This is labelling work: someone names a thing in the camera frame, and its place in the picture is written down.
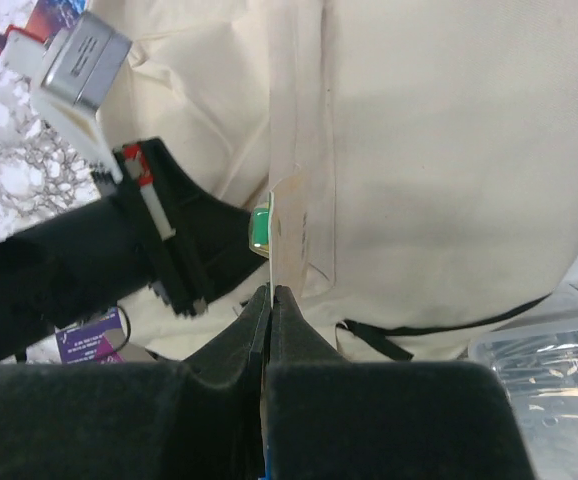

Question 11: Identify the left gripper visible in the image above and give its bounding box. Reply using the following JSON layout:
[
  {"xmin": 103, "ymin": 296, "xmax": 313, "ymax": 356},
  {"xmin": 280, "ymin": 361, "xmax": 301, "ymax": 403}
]
[{"xmin": 93, "ymin": 138, "xmax": 264, "ymax": 317}]

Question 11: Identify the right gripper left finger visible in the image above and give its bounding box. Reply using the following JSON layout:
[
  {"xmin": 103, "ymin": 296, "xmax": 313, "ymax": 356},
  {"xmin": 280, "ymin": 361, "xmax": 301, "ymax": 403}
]
[{"xmin": 0, "ymin": 287, "xmax": 270, "ymax": 479}]

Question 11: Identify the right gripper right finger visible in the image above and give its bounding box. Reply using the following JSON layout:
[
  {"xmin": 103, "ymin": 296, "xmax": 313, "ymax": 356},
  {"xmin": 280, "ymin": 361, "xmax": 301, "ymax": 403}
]
[{"xmin": 266, "ymin": 286, "xmax": 534, "ymax": 479}]

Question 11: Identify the cream canvas backpack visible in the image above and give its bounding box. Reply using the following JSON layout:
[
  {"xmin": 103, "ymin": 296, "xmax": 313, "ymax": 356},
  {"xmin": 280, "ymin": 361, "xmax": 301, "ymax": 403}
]
[{"xmin": 87, "ymin": 1, "xmax": 578, "ymax": 361}]

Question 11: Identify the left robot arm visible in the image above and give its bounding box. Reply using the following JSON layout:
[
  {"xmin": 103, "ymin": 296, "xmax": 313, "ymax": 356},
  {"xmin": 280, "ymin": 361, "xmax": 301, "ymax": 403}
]
[{"xmin": 0, "ymin": 138, "xmax": 263, "ymax": 360}]

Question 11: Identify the dark purple book underneath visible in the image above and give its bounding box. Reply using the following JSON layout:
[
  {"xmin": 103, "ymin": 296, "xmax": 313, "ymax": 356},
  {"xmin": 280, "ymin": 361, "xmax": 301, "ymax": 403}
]
[{"xmin": 53, "ymin": 307, "xmax": 150, "ymax": 366}]

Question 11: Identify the clear plastic organizer box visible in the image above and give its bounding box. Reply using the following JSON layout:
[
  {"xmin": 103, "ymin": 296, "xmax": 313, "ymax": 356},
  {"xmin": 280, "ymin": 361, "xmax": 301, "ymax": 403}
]
[{"xmin": 468, "ymin": 309, "xmax": 578, "ymax": 479}]

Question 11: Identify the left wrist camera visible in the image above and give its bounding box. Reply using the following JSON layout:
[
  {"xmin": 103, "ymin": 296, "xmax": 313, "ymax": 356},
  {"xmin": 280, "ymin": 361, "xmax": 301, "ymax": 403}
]
[{"xmin": 1, "ymin": 11, "xmax": 132, "ymax": 183}]

